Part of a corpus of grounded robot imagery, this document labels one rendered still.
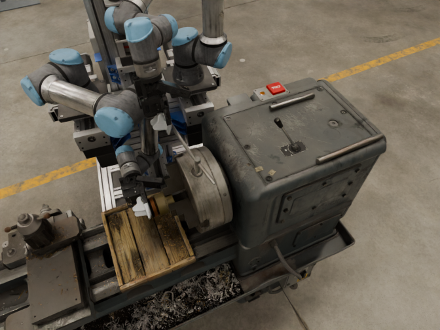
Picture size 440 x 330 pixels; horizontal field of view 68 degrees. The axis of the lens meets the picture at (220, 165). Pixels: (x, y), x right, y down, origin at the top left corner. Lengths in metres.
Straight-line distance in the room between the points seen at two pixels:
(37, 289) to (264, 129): 0.99
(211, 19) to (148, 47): 0.46
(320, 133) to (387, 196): 1.64
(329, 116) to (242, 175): 0.44
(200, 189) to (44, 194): 1.95
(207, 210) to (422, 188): 2.18
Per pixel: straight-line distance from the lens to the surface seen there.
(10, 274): 1.58
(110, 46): 1.64
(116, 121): 1.10
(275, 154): 1.16
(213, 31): 1.39
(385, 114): 3.50
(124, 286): 1.33
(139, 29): 0.95
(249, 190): 1.08
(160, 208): 1.21
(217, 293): 1.63
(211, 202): 1.12
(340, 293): 2.35
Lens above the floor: 2.13
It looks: 52 degrees down
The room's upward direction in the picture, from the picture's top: straight up
